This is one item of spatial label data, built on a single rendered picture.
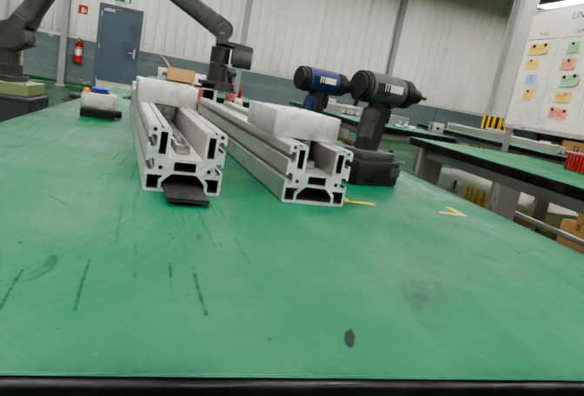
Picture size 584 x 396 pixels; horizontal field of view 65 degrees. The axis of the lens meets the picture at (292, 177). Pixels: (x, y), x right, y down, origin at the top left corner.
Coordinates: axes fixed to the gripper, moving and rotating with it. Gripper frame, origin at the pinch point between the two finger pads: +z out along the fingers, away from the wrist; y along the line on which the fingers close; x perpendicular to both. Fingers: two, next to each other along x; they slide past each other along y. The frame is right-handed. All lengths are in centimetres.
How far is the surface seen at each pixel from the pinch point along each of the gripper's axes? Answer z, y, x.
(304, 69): -16.2, 12.9, -39.0
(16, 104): 7, -54, 3
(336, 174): 0, 3, -85
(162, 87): -7, -20, -53
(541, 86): -49, 289, 140
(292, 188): 3, -3, -83
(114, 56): -9, -42, 1094
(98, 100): 0.0, -32.1, -20.6
